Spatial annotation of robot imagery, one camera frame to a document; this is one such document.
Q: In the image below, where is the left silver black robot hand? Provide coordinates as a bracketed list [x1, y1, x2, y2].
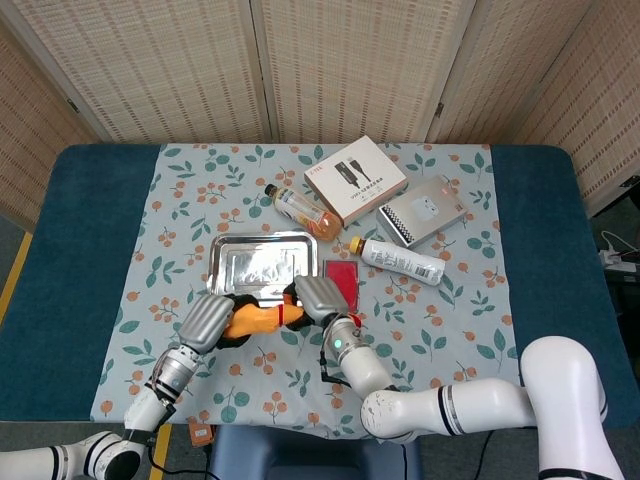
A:
[177, 293, 261, 355]

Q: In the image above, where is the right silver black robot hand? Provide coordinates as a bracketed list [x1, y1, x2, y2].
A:
[282, 275, 351, 331]

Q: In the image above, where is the yellow rubber chicken toy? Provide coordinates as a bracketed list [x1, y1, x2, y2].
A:
[222, 294, 365, 340]

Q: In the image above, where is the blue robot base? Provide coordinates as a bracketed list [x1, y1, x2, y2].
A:
[207, 423, 424, 480]

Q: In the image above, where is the stainless steel tray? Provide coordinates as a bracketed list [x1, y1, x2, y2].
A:
[207, 230, 321, 304]

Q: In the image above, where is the red flat ink pad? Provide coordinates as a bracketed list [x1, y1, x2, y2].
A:
[323, 258, 361, 311]

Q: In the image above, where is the white labelled bottle yellow cap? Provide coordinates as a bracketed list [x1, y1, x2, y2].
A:
[348, 236, 447, 287]

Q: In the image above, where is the orange drink bottle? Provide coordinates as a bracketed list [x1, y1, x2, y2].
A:
[263, 183, 345, 243]

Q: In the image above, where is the floral leaf tablecloth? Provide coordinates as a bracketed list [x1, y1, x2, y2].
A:
[89, 143, 526, 441]

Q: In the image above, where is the orange tablecloth tag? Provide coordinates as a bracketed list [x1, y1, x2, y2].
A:
[187, 417, 217, 448]

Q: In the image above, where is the silver earbuds product box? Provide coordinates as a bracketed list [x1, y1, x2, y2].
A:
[375, 174, 470, 250]

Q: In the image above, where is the blue table cover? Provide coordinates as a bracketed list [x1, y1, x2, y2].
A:
[0, 143, 631, 431]

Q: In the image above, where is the woven folding screen panel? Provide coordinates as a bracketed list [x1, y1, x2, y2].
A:
[514, 0, 640, 219]
[424, 0, 601, 146]
[249, 0, 479, 146]
[0, 0, 274, 146]
[0, 22, 99, 234]

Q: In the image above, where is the white power strip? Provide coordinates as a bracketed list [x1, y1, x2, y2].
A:
[598, 248, 640, 274]

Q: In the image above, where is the white cable product box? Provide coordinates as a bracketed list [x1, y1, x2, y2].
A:
[303, 134, 409, 228]

